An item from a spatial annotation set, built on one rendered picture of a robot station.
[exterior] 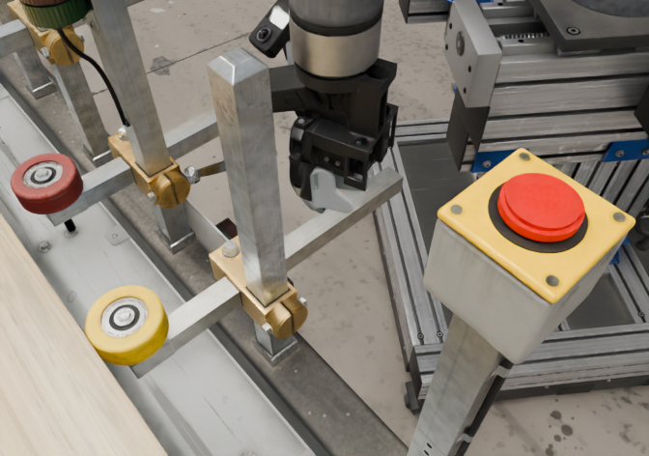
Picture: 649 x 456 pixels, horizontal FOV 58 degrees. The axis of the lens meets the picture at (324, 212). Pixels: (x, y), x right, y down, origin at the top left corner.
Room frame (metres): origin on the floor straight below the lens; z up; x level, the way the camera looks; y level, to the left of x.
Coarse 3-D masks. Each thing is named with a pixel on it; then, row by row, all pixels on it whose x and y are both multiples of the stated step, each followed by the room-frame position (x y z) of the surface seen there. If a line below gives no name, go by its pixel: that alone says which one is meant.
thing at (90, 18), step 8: (88, 16) 0.55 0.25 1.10; (96, 16) 0.54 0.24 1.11; (88, 24) 0.56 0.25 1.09; (96, 24) 0.54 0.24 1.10; (96, 32) 0.55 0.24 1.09; (64, 40) 0.53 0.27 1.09; (72, 48) 0.53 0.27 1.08; (80, 56) 0.54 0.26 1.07; (88, 56) 0.54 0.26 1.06; (96, 64) 0.54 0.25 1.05; (104, 80) 0.54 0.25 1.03; (112, 88) 0.55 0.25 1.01; (112, 96) 0.55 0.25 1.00; (120, 104) 0.55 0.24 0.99; (120, 112) 0.55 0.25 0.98
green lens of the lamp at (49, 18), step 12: (72, 0) 0.52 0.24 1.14; (84, 0) 0.54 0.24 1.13; (24, 12) 0.52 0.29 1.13; (36, 12) 0.51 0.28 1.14; (48, 12) 0.51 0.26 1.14; (60, 12) 0.51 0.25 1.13; (72, 12) 0.52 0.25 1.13; (84, 12) 0.53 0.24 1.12; (36, 24) 0.51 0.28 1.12; (48, 24) 0.51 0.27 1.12; (60, 24) 0.51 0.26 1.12
